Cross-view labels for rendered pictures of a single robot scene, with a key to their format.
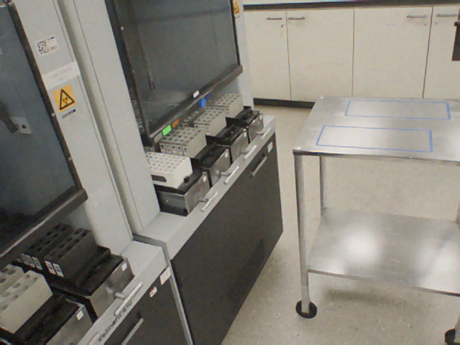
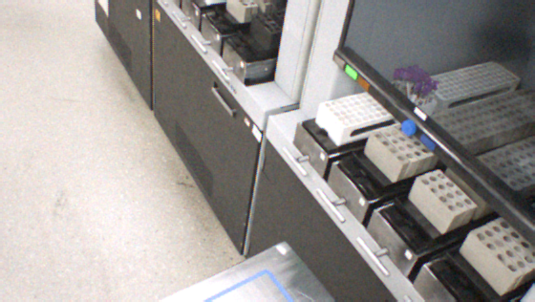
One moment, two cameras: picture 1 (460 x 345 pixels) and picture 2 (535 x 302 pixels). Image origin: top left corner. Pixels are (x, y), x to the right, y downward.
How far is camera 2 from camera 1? 162 cm
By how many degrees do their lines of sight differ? 86
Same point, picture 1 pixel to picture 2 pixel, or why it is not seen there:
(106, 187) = (297, 29)
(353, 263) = not seen: outside the picture
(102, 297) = (227, 53)
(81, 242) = (264, 29)
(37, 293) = (239, 11)
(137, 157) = (329, 53)
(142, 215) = (306, 100)
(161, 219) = not seen: hidden behind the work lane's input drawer
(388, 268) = not seen: outside the picture
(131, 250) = (281, 97)
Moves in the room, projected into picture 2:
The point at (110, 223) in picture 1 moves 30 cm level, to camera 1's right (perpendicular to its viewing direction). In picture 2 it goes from (287, 57) to (224, 109)
